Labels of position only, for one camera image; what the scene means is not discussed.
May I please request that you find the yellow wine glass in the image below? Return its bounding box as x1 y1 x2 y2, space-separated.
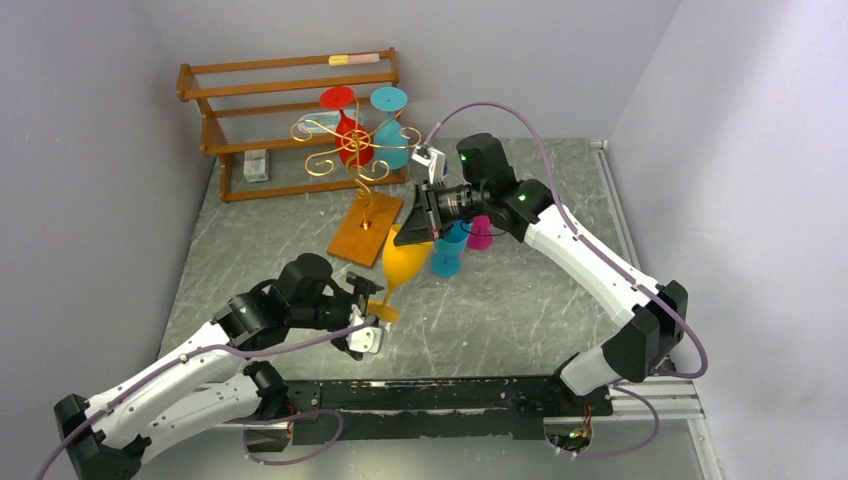
368 224 433 323

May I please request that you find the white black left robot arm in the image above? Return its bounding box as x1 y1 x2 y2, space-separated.
54 253 381 479

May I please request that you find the blue wine glass rear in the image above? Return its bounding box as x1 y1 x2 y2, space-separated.
370 86 409 170

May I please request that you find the gold wire glass rack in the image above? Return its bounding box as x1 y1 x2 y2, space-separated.
291 97 422 267

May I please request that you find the toothbrush package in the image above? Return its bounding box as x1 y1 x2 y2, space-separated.
294 109 366 135

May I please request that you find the red wine glass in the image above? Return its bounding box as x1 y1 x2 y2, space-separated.
319 86 374 167

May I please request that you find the blue wine glass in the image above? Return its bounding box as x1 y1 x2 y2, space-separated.
430 221 470 278
370 86 409 170

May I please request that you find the blue wine glass front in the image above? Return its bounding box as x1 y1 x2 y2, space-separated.
430 221 470 278

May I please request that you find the pink wine glass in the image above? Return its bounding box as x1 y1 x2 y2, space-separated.
467 215 493 251

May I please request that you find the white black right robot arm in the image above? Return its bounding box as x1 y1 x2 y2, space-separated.
394 133 688 415

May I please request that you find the wooden shelf rack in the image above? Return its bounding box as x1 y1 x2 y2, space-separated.
176 48 400 203

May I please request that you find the small printed box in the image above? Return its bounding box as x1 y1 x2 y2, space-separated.
242 149 270 183

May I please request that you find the yellow pink eraser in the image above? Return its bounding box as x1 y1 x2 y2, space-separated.
328 52 381 67

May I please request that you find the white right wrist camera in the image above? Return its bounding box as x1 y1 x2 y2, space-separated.
411 145 446 184

